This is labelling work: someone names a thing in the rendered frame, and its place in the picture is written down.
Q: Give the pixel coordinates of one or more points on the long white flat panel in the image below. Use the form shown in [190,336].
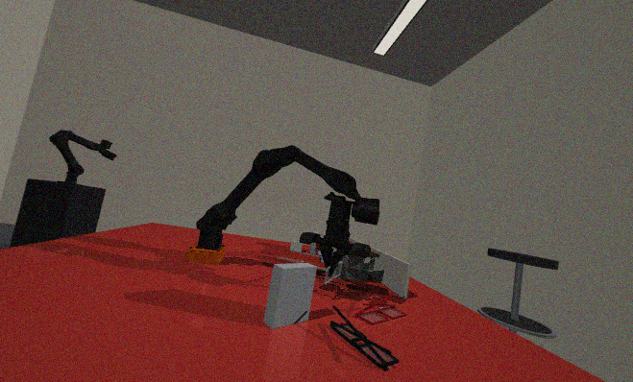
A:
[392,272]

